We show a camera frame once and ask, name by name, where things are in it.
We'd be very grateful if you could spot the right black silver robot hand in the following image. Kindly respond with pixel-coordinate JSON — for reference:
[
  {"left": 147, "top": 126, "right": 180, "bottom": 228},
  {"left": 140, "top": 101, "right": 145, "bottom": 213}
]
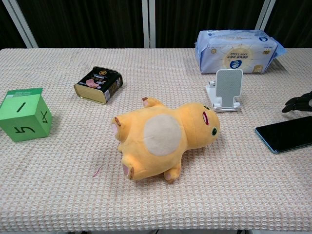
[{"left": 281, "top": 91, "right": 312, "bottom": 114}]

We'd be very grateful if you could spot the black smartphone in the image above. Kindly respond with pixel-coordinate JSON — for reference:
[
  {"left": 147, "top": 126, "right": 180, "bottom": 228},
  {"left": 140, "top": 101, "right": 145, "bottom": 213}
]
[{"left": 254, "top": 116, "right": 312, "bottom": 155}]

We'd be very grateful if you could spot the white phone stand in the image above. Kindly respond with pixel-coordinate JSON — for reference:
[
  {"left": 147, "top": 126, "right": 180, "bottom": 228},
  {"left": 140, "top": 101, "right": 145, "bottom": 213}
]
[{"left": 205, "top": 68, "right": 244, "bottom": 113}]

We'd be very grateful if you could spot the blue tissue pack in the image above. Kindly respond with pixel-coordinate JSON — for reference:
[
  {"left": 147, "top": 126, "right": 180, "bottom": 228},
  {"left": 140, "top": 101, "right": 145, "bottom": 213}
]
[{"left": 195, "top": 29, "right": 289, "bottom": 75}]

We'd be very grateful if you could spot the yellow plush toy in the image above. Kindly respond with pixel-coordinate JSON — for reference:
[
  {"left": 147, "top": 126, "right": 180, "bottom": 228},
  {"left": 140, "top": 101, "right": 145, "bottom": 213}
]
[{"left": 111, "top": 96, "right": 221, "bottom": 184}]

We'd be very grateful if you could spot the black luncheon meat can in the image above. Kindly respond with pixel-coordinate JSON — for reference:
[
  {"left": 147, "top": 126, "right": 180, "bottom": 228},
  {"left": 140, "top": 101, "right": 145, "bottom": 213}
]
[{"left": 74, "top": 66, "right": 123, "bottom": 105}]

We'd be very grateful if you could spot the black curtain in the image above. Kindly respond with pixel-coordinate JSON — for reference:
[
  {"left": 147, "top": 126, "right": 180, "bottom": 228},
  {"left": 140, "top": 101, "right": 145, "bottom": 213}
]
[{"left": 0, "top": 0, "right": 312, "bottom": 49}]

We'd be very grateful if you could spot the beige waffle tablecloth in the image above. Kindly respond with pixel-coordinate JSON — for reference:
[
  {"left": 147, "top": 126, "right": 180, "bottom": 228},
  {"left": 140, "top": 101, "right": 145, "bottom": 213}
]
[{"left": 0, "top": 47, "right": 312, "bottom": 233}]

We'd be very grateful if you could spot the green paper cube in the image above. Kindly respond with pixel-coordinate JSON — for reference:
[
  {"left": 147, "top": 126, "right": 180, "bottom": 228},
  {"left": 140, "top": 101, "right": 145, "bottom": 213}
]
[{"left": 0, "top": 93, "right": 53, "bottom": 143}]

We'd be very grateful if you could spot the white slanted frame post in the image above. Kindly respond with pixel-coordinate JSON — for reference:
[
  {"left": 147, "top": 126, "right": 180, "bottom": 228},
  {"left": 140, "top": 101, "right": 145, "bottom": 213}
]
[
  {"left": 3, "top": 0, "right": 39, "bottom": 48},
  {"left": 255, "top": 0, "right": 279, "bottom": 33}
]

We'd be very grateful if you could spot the white upright frame post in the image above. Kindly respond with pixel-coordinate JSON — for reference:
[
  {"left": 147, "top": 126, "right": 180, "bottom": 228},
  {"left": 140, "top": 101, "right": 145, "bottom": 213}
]
[{"left": 141, "top": 0, "right": 156, "bottom": 49}]

